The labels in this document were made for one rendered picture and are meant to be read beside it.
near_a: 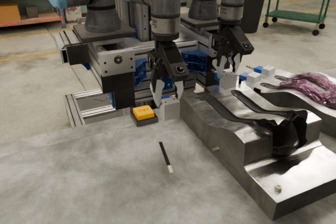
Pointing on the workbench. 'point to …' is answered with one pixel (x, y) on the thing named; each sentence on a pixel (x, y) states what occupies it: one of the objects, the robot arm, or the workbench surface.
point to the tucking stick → (166, 157)
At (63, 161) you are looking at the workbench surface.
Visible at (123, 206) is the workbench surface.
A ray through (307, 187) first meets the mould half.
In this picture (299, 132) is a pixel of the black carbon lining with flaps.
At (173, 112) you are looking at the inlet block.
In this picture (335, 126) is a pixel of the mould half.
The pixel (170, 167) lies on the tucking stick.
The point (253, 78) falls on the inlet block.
